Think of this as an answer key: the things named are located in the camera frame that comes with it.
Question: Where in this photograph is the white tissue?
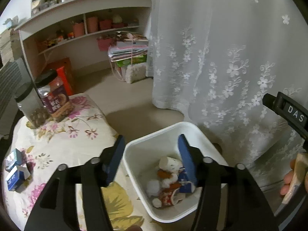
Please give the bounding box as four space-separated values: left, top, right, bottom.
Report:
146 173 178 197

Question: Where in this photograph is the large blue biscuit box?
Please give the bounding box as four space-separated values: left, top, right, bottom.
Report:
177 167 196 193

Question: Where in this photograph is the white trash bin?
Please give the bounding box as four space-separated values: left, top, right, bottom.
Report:
123 121 227 223

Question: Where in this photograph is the person's right hand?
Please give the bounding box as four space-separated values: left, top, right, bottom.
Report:
280 159 295 196

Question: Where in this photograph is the small brown blue box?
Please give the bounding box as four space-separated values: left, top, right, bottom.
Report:
5 149 24 172

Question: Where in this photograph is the floral tablecloth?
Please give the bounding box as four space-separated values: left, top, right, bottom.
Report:
1 94 160 230

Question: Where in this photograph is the white lace curtain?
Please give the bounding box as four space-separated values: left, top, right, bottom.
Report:
148 0 307 189

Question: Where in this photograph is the clear jar with nuts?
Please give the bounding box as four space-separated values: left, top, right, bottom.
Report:
14 82 50 129

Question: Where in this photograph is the clear jar purple label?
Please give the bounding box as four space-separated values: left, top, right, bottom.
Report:
35 69 73 122

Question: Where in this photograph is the grey sofa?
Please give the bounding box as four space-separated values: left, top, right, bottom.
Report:
0 57 31 138

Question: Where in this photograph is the red orange box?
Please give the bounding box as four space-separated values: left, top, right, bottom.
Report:
44 57 75 96

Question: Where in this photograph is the pile of papers and boxes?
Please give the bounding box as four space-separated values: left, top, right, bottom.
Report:
108 31 148 84

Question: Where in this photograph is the white bookshelf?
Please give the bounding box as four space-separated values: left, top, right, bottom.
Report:
17 0 151 79

